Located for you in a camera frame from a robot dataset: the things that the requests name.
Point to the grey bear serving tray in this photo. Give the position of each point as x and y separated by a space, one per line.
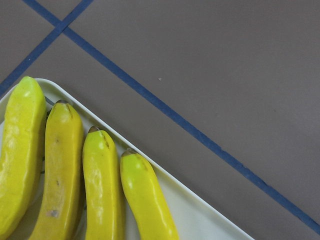
193 217

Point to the yellow banana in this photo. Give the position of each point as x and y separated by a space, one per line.
22 151
63 196
145 198
105 203

